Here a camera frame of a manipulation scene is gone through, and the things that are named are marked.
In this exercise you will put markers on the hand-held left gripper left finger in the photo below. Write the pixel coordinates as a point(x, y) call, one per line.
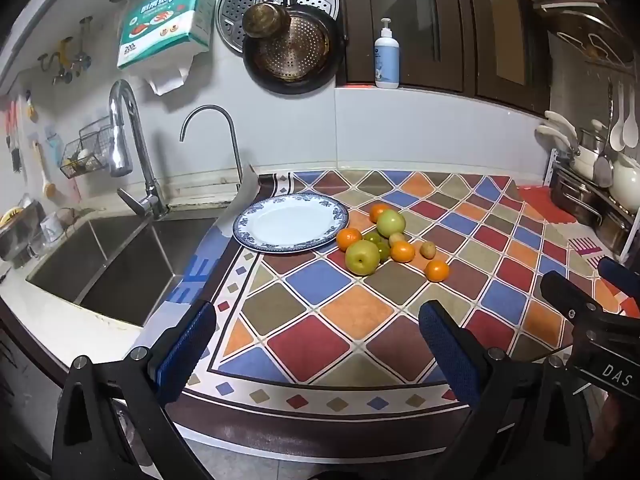
point(185, 347)

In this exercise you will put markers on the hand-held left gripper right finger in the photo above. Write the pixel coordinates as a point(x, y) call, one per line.
point(450, 355)

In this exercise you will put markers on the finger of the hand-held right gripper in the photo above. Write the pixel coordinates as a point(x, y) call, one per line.
point(565, 295)
point(622, 275)

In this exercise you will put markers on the orange mandarin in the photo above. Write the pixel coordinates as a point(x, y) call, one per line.
point(348, 239)
point(376, 210)
point(437, 270)
point(402, 252)

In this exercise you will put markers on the brown kiwi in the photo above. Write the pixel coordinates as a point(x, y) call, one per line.
point(397, 237)
point(427, 250)

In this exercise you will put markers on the green tomato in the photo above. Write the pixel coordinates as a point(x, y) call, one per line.
point(371, 236)
point(384, 251)

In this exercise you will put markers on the yellow-green apple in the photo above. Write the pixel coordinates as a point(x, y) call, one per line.
point(362, 257)

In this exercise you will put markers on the blue-rimmed white plate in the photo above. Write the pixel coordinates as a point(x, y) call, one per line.
point(285, 222)

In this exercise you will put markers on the red mat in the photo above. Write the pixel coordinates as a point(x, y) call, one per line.
point(542, 202)

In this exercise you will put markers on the white teapot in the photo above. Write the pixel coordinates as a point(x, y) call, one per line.
point(627, 177)

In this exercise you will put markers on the stainless steel sink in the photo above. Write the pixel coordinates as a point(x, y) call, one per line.
point(115, 265)

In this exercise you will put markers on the metal ladle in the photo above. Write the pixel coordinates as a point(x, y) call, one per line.
point(603, 167)

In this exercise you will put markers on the colourful diamond-pattern tablecloth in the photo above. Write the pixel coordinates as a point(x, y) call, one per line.
point(320, 320)

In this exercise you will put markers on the green apple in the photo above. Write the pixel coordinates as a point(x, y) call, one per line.
point(391, 223)

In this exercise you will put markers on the white spoon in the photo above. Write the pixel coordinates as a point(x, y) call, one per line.
point(617, 130)

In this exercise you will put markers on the large chrome faucet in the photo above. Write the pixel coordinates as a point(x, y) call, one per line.
point(122, 130)

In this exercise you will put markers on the thin gooseneck faucet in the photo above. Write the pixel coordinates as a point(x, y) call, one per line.
point(227, 122)

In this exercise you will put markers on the glass pot lid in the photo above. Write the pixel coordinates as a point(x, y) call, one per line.
point(595, 47)

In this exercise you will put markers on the dark brown cabinet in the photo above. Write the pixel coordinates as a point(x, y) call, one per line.
point(450, 35)

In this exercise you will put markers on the white pump bottle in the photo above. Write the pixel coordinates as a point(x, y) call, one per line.
point(387, 60)

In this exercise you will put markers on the black frying pan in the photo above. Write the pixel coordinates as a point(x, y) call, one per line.
point(332, 60)

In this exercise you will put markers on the copper strainer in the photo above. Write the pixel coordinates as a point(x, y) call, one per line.
point(300, 47)

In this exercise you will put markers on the green paper towel pack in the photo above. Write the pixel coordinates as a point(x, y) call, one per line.
point(162, 20)

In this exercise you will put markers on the brass ladle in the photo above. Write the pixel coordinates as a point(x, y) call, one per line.
point(265, 20)

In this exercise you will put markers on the perforated metal steamer plate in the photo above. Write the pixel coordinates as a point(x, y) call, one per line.
point(232, 5)

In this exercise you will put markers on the metal wall hooks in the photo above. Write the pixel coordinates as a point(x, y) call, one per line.
point(65, 60)

